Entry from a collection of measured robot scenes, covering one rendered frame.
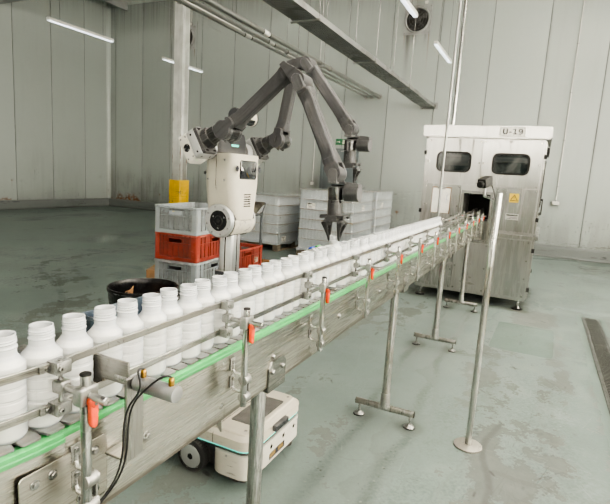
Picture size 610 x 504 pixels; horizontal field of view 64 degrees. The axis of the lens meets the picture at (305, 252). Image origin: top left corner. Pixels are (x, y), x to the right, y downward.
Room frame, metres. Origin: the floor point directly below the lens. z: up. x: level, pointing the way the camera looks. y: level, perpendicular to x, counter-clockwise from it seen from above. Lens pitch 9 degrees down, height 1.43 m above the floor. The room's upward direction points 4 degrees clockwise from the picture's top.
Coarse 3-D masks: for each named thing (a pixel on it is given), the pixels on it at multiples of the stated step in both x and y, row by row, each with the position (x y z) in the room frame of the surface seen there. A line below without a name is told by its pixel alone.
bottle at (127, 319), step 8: (120, 304) 0.89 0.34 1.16; (128, 304) 0.89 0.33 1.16; (136, 304) 0.91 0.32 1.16; (120, 312) 0.89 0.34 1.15; (128, 312) 0.89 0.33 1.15; (136, 312) 0.91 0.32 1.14; (120, 320) 0.89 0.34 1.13; (128, 320) 0.89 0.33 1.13; (136, 320) 0.90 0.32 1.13; (128, 328) 0.88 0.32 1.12; (136, 328) 0.89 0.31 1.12; (128, 344) 0.88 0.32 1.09; (136, 344) 0.89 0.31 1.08; (128, 352) 0.88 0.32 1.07; (136, 352) 0.89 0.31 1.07; (128, 360) 0.88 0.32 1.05; (136, 360) 0.89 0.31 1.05
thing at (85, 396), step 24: (456, 240) 3.94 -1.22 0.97; (360, 264) 1.93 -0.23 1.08; (432, 264) 3.13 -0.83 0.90; (336, 288) 1.49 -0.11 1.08; (48, 360) 0.71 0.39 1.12; (96, 384) 0.70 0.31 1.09; (240, 384) 1.10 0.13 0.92; (96, 408) 0.69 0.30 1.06; (72, 456) 0.72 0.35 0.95; (72, 480) 0.72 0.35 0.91; (96, 480) 0.70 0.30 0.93
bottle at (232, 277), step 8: (224, 272) 1.22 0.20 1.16; (232, 272) 1.24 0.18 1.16; (232, 280) 1.21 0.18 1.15; (232, 288) 1.20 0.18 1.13; (240, 288) 1.23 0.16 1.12; (232, 296) 1.19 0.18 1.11; (240, 304) 1.22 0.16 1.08; (232, 312) 1.20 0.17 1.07; (240, 312) 1.22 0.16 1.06; (232, 336) 1.20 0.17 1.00
